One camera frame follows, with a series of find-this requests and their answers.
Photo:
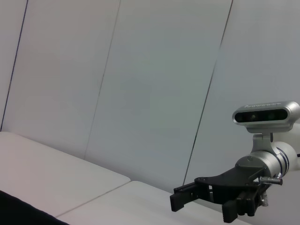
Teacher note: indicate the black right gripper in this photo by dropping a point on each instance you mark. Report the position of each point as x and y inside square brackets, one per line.
[234, 180]

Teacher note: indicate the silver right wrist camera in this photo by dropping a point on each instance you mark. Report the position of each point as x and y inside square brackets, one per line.
[262, 116]

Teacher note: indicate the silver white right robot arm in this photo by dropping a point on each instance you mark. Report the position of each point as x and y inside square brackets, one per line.
[262, 161]

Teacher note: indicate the black t-shirt with FREE print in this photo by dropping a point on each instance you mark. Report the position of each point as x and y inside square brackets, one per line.
[18, 213]

